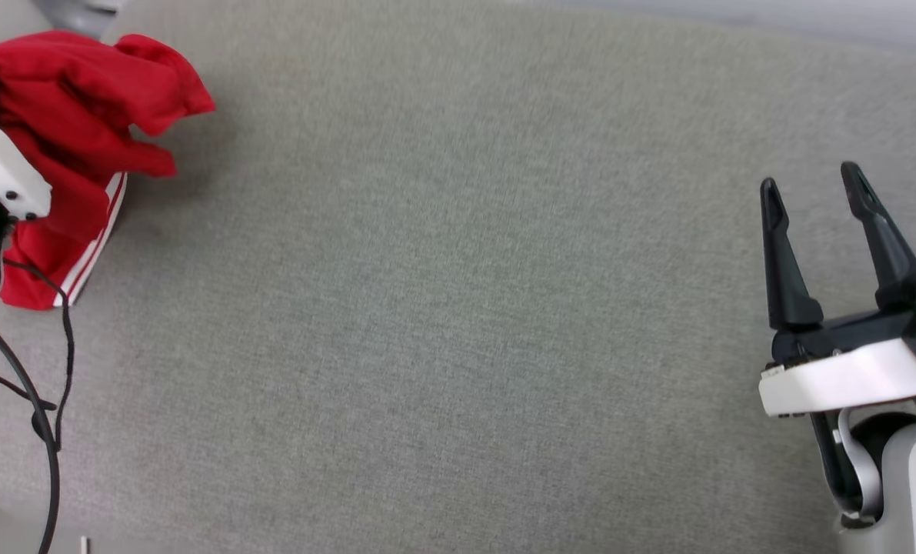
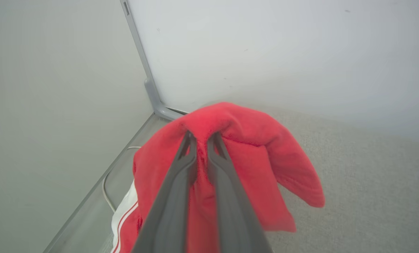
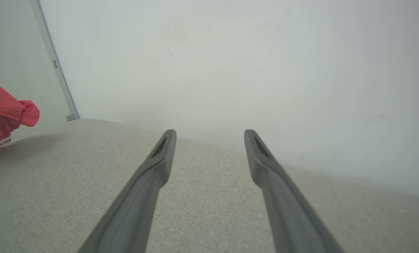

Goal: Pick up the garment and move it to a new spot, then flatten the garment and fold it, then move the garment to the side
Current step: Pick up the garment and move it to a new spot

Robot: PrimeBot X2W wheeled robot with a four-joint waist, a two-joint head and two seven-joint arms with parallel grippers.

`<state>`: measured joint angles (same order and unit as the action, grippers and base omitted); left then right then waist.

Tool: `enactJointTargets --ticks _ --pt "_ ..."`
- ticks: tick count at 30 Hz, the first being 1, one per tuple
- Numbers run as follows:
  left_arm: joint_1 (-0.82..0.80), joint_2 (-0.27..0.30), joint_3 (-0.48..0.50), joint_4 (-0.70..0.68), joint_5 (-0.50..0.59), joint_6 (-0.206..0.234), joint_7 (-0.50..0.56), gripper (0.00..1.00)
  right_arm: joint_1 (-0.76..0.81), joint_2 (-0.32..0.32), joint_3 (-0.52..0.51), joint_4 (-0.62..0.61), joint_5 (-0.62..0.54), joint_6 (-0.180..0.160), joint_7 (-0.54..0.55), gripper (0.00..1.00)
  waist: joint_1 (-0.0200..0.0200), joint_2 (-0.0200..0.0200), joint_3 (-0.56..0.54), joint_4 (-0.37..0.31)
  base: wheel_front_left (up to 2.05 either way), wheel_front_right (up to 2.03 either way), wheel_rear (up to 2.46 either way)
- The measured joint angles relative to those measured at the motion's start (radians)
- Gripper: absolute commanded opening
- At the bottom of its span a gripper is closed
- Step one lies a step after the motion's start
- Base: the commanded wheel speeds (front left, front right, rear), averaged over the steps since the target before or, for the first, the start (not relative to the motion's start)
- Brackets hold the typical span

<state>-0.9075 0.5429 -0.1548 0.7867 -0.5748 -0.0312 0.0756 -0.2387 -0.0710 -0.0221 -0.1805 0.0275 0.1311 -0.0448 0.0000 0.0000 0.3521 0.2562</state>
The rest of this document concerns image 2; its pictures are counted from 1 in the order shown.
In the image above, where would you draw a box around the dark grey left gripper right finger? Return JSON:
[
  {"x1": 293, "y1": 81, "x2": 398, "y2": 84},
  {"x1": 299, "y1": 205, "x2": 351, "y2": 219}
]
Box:
[{"x1": 207, "y1": 132, "x2": 274, "y2": 253}]

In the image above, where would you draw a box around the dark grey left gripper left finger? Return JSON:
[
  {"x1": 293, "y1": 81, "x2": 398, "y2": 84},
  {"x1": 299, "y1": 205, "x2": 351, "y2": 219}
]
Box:
[{"x1": 131, "y1": 131, "x2": 198, "y2": 253}]

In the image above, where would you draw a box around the red garment with white trim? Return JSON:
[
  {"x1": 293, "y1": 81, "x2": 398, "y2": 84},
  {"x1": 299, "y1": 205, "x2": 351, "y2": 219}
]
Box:
[{"x1": 111, "y1": 102, "x2": 326, "y2": 253}]

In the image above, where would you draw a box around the thin white cable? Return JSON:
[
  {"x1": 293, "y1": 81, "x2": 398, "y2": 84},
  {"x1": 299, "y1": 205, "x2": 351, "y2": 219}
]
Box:
[{"x1": 102, "y1": 146, "x2": 142, "y2": 213}]

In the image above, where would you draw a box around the grey panel bottom rail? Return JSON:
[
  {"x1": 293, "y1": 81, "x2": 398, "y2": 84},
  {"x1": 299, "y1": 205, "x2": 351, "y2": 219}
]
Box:
[{"x1": 42, "y1": 112, "x2": 157, "y2": 253}]

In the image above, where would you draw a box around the grey metal panel post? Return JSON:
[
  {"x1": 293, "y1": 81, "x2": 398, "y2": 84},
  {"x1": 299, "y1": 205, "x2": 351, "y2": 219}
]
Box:
[{"x1": 120, "y1": 0, "x2": 189, "y2": 122}]

